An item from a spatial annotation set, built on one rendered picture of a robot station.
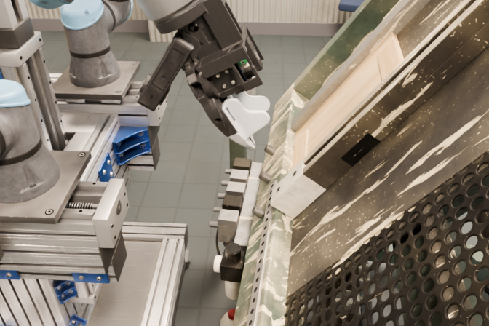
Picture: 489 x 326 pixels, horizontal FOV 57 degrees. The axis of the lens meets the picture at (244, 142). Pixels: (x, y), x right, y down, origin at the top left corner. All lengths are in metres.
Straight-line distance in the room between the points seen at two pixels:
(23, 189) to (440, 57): 0.85
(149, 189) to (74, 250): 1.52
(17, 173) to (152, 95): 0.50
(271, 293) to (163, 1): 0.64
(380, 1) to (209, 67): 1.03
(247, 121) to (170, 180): 2.07
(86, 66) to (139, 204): 1.25
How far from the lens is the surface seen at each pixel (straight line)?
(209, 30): 0.53
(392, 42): 1.21
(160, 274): 1.89
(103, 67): 1.40
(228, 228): 1.30
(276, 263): 1.01
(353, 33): 1.52
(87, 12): 1.35
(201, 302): 2.05
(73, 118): 1.45
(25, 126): 0.98
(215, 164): 2.72
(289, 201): 1.08
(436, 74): 0.91
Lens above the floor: 1.67
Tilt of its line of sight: 35 degrees down
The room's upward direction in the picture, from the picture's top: straight up
